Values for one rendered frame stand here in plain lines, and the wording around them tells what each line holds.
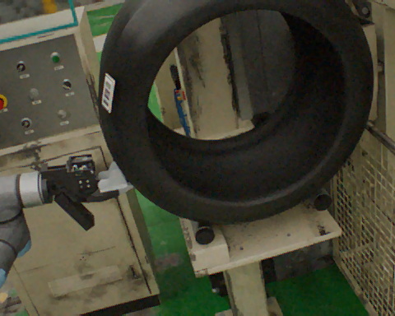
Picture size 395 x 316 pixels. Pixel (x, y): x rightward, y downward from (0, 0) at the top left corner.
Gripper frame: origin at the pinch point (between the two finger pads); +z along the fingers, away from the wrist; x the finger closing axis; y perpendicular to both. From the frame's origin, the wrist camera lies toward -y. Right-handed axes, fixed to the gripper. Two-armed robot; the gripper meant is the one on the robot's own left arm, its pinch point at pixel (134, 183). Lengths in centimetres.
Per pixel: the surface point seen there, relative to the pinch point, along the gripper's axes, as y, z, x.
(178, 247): -101, 15, 99
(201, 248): -14.3, 12.6, -8.2
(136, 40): 34.9, 3.5, -10.5
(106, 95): 25.3, -2.8, -10.2
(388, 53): 17, 74, 22
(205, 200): 1.6, 13.7, -12.5
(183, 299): -102, 12, 62
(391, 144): 5, 58, -8
